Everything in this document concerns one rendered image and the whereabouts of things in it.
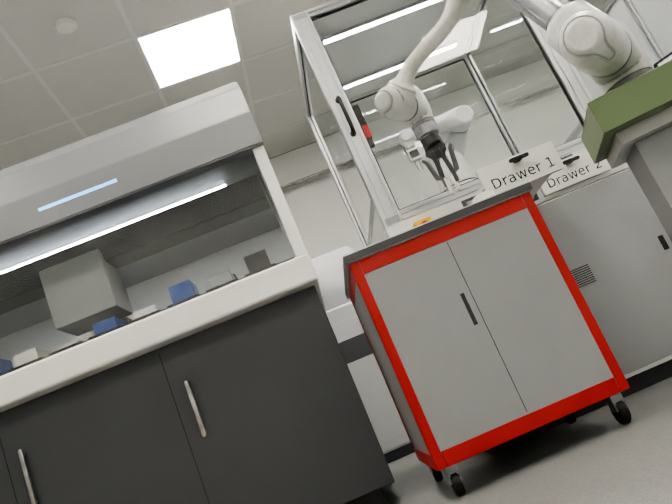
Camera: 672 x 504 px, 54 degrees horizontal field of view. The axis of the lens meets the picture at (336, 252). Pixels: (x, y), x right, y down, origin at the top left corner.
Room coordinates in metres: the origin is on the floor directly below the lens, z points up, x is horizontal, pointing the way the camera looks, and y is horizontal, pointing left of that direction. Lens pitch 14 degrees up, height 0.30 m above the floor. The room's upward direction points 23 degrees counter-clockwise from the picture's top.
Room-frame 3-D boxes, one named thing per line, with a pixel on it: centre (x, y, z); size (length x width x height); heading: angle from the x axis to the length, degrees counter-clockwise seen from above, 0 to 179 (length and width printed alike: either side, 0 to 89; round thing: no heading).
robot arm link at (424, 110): (2.29, -0.48, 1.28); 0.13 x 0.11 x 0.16; 146
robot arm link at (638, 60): (1.95, -1.04, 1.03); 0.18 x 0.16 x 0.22; 145
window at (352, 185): (3.01, -0.20, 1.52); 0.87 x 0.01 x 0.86; 4
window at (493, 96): (2.60, -0.72, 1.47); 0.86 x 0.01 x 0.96; 94
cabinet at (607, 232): (3.05, -0.70, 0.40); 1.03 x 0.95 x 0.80; 94
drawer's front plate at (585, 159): (2.59, -1.00, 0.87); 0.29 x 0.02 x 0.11; 94
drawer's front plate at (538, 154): (2.25, -0.71, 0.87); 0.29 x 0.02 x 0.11; 94
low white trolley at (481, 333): (2.23, -0.30, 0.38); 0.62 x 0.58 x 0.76; 94
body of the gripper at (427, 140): (2.31, -0.49, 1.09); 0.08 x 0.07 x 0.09; 62
